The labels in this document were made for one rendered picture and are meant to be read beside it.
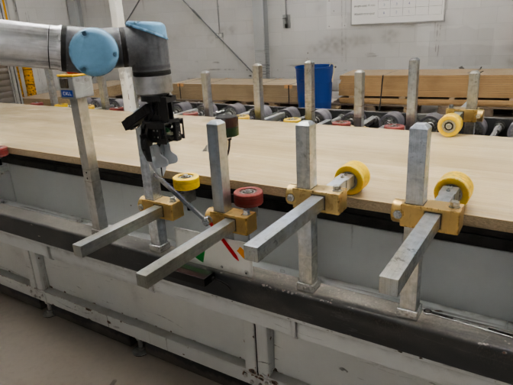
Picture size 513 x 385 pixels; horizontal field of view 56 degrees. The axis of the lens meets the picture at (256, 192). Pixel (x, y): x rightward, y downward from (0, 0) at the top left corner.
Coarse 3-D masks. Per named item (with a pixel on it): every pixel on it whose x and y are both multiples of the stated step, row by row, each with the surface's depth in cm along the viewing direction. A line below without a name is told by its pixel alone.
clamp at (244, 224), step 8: (208, 208) 130; (232, 208) 129; (216, 216) 127; (224, 216) 126; (232, 216) 124; (240, 216) 123; (248, 216) 123; (240, 224) 124; (248, 224) 123; (232, 232) 126; (240, 232) 124; (248, 232) 124
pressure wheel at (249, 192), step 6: (252, 186) 134; (234, 192) 130; (240, 192) 130; (246, 192) 130; (252, 192) 130; (258, 192) 129; (234, 198) 130; (240, 198) 128; (246, 198) 127; (252, 198) 127; (258, 198) 128; (234, 204) 131; (240, 204) 128; (246, 204) 128; (252, 204) 128; (258, 204) 129
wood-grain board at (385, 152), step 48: (0, 144) 205; (48, 144) 200; (96, 144) 196; (192, 144) 187; (240, 144) 183; (288, 144) 179; (336, 144) 175; (384, 144) 172; (432, 144) 168; (480, 144) 165; (384, 192) 126; (432, 192) 124; (480, 192) 122
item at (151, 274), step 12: (216, 228) 119; (228, 228) 122; (192, 240) 114; (204, 240) 114; (216, 240) 118; (180, 252) 108; (192, 252) 111; (156, 264) 103; (168, 264) 104; (180, 264) 108; (144, 276) 99; (156, 276) 101
